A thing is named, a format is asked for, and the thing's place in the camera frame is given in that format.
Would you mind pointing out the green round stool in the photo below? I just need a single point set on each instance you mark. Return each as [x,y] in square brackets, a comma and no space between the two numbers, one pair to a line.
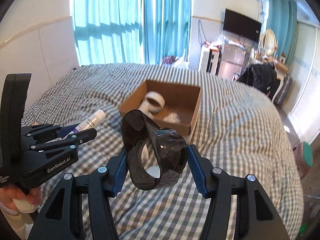
[307,155]

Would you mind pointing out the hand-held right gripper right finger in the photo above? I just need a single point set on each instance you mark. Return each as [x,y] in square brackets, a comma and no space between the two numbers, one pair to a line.
[197,171]

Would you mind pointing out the white tape roll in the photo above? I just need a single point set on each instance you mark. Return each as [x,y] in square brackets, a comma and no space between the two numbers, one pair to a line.
[150,96]

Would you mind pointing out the black jacket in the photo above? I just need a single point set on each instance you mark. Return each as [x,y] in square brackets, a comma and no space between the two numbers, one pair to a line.
[260,76]

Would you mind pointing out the white dressing table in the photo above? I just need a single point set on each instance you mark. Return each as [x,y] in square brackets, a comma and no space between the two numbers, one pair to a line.
[277,65]

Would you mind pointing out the purple patterned bag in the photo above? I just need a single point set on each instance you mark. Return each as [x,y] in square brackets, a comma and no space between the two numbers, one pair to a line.
[168,60]

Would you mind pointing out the black wall television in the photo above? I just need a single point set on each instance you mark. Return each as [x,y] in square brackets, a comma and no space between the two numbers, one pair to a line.
[241,23]

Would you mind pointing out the white tube with purple label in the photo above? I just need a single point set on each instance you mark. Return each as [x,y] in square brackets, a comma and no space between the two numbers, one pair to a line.
[97,117]

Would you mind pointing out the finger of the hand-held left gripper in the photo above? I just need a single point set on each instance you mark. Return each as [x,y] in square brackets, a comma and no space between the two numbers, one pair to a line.
[41,131]
[82,136]

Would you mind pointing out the oval white-framed mirror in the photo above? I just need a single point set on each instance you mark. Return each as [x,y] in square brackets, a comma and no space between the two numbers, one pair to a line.
[268,42]

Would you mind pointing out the white wardrobe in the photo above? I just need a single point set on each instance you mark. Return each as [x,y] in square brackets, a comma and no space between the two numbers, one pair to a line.
[306,80]

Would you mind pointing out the wide teal window curtain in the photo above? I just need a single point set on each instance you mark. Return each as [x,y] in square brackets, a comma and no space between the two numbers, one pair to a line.
[112,20]

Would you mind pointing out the brown cardboard box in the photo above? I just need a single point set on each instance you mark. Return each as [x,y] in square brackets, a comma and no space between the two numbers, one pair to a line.
[195,118]

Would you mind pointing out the narrow teal curtain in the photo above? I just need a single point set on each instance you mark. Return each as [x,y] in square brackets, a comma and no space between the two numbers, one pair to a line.
[280,15]

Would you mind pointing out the crumpled clear plastic wrap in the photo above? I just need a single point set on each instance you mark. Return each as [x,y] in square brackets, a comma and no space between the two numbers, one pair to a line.
[172,117]

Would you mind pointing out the silver refrigerator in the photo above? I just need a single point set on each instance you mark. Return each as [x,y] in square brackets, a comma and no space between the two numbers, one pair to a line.
[231,60]

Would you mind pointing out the person's left hand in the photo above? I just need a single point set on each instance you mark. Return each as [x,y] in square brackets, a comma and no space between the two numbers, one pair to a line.
[15,195]

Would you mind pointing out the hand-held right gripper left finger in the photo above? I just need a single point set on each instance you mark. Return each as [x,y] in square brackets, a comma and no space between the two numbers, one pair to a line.
[119,173]

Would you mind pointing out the person's left forearm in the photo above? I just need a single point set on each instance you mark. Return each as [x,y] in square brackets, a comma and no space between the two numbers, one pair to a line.
[17,226]

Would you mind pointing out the white cabinet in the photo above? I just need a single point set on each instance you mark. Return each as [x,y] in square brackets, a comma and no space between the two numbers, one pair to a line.
[207,60]

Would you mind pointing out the dark translucent plastic cup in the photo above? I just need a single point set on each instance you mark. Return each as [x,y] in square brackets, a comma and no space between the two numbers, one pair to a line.
[135,127]

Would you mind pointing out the white plastic bag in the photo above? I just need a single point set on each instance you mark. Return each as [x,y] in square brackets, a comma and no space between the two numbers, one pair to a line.
[182,63]

